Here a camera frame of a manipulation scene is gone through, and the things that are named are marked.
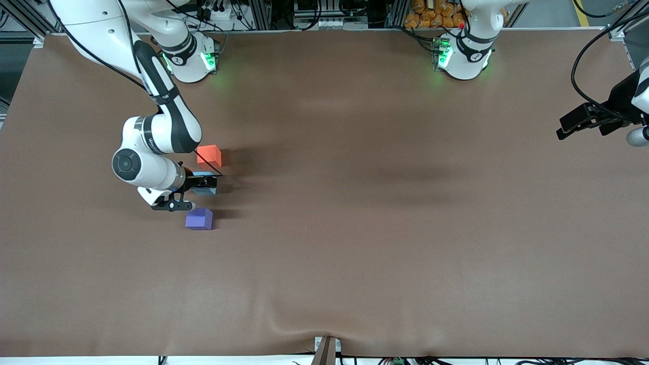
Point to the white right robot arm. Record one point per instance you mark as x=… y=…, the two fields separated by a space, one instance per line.
x=167 y=126

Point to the orange foam block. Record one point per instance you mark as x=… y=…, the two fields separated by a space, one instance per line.
x=210 y=152

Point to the light blue foam block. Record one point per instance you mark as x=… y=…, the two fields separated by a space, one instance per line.
x=205 y=191

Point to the green plug connector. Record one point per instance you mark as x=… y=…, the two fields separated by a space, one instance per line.
x=398 y=361

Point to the aluminium frame post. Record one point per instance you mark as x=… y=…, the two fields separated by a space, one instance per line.
x=25 y=20
x=628 y=17

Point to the white terminal block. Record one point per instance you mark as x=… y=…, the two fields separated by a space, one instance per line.
x=339 y=23

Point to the brown table cloth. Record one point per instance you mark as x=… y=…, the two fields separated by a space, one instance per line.
x=405 y=253

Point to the metal table edge bracket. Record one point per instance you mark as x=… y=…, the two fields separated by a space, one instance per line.
x=327 y=352

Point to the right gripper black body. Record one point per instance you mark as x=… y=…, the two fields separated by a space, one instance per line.
x=193 y=182

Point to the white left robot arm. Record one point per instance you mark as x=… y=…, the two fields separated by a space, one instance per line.
x=464 y=56

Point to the purple foam block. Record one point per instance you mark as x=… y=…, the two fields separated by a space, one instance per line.
x=199 y=220

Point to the power strip with plugs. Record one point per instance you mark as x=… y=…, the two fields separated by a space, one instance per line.
x=218 y=12

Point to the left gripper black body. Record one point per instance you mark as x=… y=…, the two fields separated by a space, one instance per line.
x=619 y=100

